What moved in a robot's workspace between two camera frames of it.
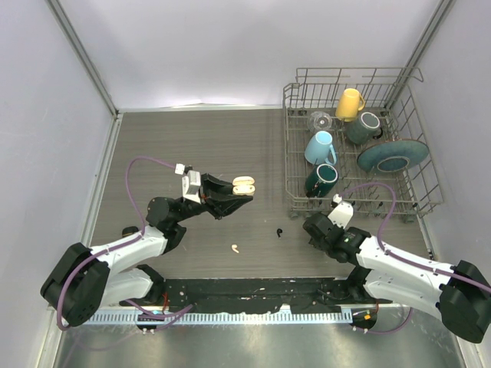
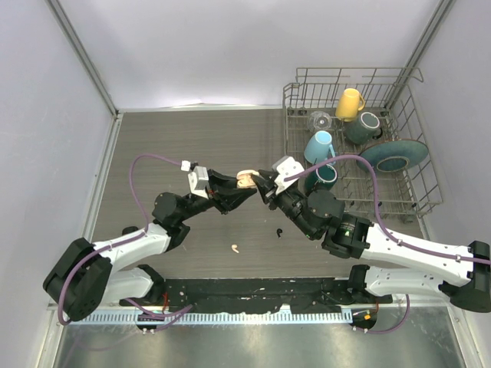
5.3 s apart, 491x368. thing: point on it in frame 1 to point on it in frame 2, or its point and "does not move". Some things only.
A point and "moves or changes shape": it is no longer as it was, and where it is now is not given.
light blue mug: [317, 146] does not move
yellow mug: [350, 103] does not move
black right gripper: [316, 243] to [268, 192]
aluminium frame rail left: [110, 142] does not move
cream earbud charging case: [243, 185] moves or changes shape
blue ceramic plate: [393, 156] does not move
